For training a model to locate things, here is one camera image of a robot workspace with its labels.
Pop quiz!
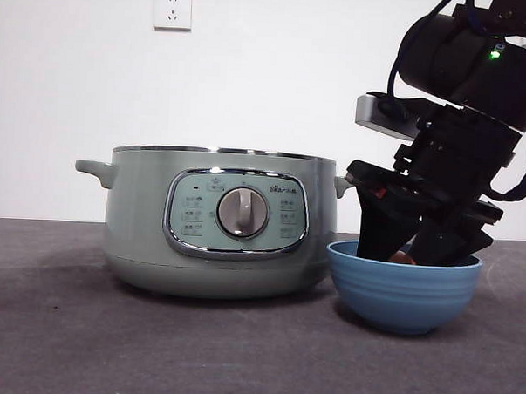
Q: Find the blue ribbed bowl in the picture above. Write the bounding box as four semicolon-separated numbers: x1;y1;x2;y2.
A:
322;238;484;339

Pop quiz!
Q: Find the dark grey table mat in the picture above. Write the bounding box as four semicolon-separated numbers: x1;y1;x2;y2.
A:
0;217;526;394

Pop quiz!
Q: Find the pale green electric steamer pot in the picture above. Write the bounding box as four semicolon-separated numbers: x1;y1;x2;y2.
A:
68;140;356;305

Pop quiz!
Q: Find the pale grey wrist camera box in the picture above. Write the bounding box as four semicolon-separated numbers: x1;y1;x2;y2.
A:
354;92;420;142

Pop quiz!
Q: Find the brown egg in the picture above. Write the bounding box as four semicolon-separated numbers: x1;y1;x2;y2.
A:
388;249;418;267

